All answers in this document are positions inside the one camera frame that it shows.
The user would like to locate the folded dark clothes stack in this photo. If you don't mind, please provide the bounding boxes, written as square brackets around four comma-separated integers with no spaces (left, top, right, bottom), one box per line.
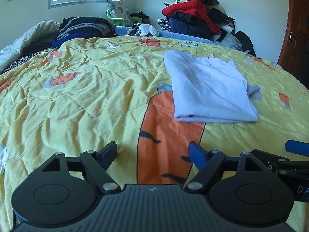
[51,17,116,48]

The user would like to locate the black and white crumpled garment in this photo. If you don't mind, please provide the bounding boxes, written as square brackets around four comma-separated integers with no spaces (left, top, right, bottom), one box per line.
[127,23,159,37]

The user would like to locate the tall mixed clothes pile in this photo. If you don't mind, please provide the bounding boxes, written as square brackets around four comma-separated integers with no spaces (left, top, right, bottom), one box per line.
[157,0,235,43]

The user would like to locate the light lavender lace-sleeved shirt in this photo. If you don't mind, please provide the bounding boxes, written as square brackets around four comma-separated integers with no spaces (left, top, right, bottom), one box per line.
[163,50,260,123]

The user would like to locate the red jacket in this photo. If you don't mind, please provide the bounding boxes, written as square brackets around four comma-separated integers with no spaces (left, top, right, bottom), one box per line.
[162,0,221,34]

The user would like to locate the yellow carrot-print quilt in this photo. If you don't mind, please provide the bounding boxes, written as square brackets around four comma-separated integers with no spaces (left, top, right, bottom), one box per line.
[1,36,308,231]

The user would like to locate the light blue blanket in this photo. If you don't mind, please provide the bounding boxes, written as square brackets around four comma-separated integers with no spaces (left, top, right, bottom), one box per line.
[115,26,215,44]

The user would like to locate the brown wooden door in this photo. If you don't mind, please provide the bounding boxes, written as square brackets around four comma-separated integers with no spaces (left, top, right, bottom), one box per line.
[278,0,308,78]

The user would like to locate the white patterned duvet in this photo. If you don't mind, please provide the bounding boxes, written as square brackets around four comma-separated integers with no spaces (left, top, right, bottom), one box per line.
[0,20,60,72]

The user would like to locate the black bag on floor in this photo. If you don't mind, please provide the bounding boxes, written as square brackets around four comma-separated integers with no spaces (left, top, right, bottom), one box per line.
[235,31,256,57]

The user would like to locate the floral white pillow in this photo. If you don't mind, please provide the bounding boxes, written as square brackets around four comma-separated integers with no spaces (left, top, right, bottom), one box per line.
[107,0,132,27]

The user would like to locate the clear plastic bag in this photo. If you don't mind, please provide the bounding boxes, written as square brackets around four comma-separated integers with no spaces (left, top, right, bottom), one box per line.
[216,33,243,51]

